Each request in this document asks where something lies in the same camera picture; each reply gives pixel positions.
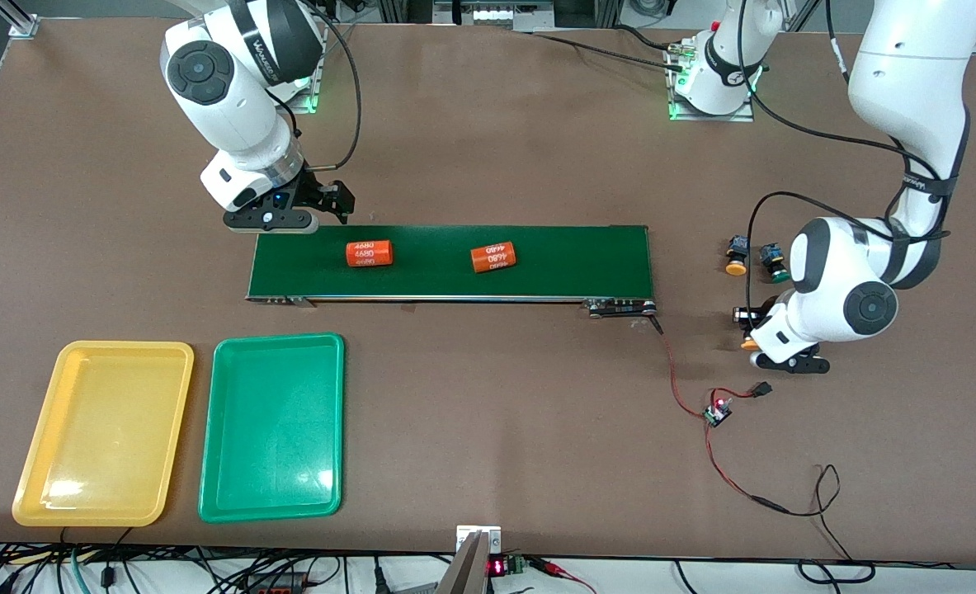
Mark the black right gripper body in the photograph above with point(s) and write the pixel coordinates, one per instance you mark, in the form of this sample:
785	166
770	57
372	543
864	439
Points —
316	190

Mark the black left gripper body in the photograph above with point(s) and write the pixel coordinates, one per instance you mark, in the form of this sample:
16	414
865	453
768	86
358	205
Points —
758	317

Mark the yellow mushroom push button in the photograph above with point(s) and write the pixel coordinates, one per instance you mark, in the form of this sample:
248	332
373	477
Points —
737	257
749	341

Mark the orange cylinder white 4680 print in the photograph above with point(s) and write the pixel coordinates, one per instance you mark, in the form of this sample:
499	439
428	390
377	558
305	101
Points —
493	257
370	253

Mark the green mushroom push button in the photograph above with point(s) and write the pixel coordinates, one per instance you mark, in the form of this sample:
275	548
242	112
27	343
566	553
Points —
773	262

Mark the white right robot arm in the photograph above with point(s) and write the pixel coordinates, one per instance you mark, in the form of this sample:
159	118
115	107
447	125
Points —
240	107

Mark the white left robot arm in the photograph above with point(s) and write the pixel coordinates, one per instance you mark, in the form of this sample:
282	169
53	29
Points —
834	272

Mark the red lead with black plug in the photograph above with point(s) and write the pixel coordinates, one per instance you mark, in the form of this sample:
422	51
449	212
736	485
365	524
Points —
761	388

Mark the small controller circuit board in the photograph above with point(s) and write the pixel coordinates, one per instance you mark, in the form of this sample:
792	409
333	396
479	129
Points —
718	413

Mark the green conveyor belt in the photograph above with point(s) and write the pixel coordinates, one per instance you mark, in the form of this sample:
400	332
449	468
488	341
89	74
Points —
587	260

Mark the green plastic tray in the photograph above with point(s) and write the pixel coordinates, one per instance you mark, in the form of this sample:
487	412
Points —
273	429

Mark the white light unit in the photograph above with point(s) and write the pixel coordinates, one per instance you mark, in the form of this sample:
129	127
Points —
492	14

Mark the yellow plastic tray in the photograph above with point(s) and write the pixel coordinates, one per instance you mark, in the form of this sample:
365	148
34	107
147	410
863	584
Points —
100	429

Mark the red black clip lead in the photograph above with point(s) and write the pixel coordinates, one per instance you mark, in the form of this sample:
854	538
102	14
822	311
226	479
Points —
558	569

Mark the module with red digits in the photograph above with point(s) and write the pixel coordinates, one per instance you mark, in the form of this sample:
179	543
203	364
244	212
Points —
504	567

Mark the black power strip red switches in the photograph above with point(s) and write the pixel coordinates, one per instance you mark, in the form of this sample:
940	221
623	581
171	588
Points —
277	584

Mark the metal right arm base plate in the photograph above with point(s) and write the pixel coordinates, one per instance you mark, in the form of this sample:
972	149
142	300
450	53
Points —
320	74

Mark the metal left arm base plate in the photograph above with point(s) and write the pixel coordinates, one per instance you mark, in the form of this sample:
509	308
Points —
743	116

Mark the grey metal camera bracket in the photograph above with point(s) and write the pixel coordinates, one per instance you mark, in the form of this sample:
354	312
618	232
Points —
467	569

